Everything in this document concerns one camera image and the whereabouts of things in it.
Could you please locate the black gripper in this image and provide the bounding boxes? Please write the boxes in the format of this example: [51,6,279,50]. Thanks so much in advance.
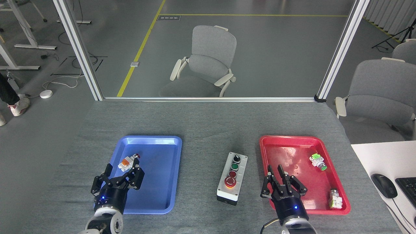
[91,163,145,213]
[260,164,309,225]

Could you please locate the grey four-button control box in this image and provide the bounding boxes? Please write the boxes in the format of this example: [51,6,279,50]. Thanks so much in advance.
[216,152,248,206]

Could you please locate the red plastic tray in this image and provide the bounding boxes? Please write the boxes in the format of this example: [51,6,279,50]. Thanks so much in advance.
[259,136,351,215]

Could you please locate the blue plastic tray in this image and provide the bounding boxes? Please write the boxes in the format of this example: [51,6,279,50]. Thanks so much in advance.
[94,136,182,215]

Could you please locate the grey felt table cloth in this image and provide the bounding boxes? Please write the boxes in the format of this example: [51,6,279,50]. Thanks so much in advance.
[19,101,402,234]

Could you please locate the white desk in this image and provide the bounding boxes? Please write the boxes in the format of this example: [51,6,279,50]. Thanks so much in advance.
[350,140,416,234]

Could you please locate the black computer mouse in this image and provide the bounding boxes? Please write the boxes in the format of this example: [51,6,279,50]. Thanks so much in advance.
[371,173,398,199]

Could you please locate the silver aluminium crossbar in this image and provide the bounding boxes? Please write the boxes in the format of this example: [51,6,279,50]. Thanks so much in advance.
[103,97,317,103]

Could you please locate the black keyboard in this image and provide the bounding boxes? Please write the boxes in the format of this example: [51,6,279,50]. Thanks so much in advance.
[395,177,416,208]

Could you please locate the large grey office chair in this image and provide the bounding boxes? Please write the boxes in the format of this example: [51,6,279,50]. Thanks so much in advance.
[335,58,416,143]

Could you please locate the grey office chair white armrests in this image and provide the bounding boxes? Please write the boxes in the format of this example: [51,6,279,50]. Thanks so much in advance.
[159,25,237,98]

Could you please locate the grey chair backrest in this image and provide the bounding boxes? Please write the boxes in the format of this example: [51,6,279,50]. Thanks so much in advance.
[391,38,416,65]

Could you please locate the black tripod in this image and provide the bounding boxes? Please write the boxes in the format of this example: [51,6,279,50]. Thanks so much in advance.
[371,23,416,50]

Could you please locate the white pleated curtain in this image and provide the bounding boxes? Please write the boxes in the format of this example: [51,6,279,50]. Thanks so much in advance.
[362,0,416,43]

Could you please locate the red-capped switch with orange block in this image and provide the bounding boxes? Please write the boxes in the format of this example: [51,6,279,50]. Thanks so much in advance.
[118,153,141,172]

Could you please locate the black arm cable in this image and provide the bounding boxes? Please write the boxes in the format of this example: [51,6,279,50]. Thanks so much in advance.
[260,218,281,234]

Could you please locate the green-capped push button switch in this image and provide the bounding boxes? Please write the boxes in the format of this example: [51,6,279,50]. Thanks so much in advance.
[309,153,327,171]

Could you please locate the white floor cable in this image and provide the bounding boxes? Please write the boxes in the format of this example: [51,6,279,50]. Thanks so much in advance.
[28,75,85,97]

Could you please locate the black floor cable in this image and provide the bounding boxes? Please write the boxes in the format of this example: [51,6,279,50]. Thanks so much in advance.
[58,31,108,76]

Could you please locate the silver aluminium post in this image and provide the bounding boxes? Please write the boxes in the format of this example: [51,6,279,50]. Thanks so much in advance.
[53,0,104,101]
[317,0,371,102]

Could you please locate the white desk frame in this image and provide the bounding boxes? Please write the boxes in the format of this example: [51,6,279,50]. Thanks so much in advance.
[57,0,92,24]
[0,0,57,70]

